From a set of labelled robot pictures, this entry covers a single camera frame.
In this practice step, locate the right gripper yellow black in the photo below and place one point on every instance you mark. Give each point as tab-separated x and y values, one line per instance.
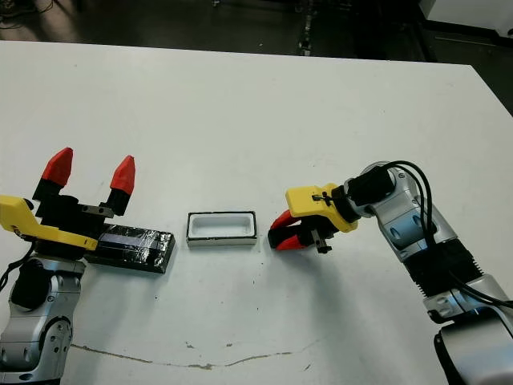
316	200

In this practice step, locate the white lined camera box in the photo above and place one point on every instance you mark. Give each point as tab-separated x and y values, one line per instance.
222	226

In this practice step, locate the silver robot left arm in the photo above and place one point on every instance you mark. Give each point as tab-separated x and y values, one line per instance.
36	321

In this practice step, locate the black metal post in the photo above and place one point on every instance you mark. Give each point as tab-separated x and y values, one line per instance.
308	28

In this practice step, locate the black box lid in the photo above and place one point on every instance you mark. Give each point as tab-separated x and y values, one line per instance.
136	248

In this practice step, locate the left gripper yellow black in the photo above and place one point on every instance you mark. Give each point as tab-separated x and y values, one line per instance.
60	216

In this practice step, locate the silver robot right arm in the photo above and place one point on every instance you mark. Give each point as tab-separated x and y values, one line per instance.
421	228

